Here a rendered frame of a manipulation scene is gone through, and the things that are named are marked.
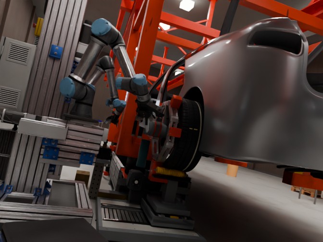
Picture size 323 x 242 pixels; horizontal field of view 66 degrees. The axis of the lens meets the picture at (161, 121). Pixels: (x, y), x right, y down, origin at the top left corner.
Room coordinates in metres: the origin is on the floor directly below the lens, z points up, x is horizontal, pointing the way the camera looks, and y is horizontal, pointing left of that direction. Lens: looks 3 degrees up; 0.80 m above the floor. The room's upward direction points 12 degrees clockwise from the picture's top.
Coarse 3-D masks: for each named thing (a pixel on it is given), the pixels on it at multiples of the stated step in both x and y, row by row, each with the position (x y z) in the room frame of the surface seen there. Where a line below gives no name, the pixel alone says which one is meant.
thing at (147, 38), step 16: (160, 0) 2.63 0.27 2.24; (144, 16) 2.73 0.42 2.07; (160, 16) 2.64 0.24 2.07; (144, 32) 2.61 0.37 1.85; (144, 48) 2.62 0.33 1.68; (144, 64) 2.62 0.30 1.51; (128, 96) 2.61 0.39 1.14; (128, 112) 2.61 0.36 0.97; (128, 128) 2.62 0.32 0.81; (128, 144) 2.62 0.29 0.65
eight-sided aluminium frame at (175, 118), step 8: (168, 104) 2.15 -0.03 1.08; (176, 112) 2.06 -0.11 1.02; (160, 120) 2.48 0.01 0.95; (176, 120) 2.01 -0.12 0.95; (168, 128) 2.02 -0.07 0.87; (168, 136) 2.00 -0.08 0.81; (152, 144) 2.43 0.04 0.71; (168, 144) 2.00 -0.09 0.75; (152, 152) 2.37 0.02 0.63; (160, 152) 2.12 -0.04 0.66; (168, 152) 2.07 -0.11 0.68; (160, 160) 2.14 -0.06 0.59
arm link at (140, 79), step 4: (136, 76) 1.39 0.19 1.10; (140, 76) 1.38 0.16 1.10; (144, 76) 1.38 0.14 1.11; (132, 80) 1.41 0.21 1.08; (136, 80) 1.37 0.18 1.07; (140, 80) 1.37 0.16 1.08; (144, 80) 1.38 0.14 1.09; (132, 84) 1.40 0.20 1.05; (136, 84) 1.39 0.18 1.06; (140, 84) 1.38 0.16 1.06; (144, 84) 1.39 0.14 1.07; (132, 88) 1.42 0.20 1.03; (136, 88) 1.41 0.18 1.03; (140, 88) 1.40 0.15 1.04; (144, 88) 1.40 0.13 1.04; (136, 92) 1.43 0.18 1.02; (140, 92) 1.41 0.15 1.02; (144, 92) 1.42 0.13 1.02; (148, 92) 1.44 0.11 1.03
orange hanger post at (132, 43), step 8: (136, 16) 4.48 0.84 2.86; (136, 32) 4.49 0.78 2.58; (128, 40) 4.53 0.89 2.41; (136, 40) 4.50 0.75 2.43; (128, 48) 4.47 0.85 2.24; (128, 56) 4.48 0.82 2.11; (120, 96) 4.48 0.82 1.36; (120, 120) 4.51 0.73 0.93; (112, 128) 4.48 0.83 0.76; (112, 136) 4.48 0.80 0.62
